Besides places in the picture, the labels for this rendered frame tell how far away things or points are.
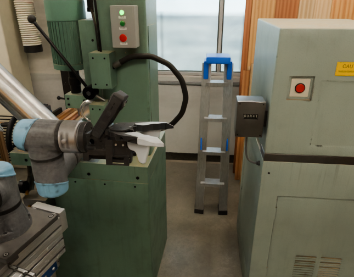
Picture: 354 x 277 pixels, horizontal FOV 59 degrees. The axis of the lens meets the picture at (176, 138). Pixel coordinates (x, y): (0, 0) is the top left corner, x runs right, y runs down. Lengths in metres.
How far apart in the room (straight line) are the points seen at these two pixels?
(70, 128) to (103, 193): 0.91
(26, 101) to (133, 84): 0.64
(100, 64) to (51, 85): 1.91
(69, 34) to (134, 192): 0.77
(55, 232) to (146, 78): 0.73
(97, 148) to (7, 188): 0.42
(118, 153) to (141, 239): 1.05
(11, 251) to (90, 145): 0.49
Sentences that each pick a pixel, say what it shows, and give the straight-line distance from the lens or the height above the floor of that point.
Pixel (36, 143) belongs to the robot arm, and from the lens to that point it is 0.76.
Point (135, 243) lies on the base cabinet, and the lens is 1.74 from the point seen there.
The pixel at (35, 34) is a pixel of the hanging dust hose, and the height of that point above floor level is 1.23.
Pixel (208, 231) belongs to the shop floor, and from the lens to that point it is 2.34.
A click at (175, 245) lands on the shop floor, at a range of 2.22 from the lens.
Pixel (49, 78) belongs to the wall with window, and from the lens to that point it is 3.25.
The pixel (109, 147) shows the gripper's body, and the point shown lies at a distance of 0.70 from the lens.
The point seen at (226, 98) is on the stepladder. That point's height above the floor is 0.88.
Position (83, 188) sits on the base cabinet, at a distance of 1.63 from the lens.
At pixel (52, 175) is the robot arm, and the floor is 1.13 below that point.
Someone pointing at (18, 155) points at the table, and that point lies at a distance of 1.52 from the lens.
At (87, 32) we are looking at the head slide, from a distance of 1.51.
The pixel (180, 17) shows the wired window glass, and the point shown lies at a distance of 2.90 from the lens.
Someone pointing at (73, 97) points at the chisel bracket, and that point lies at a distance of 1.65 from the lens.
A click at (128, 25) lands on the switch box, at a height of 1.41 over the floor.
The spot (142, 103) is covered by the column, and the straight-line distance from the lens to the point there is 1.46.
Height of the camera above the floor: 1.51
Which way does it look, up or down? 24 degrees down
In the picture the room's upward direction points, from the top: straight up
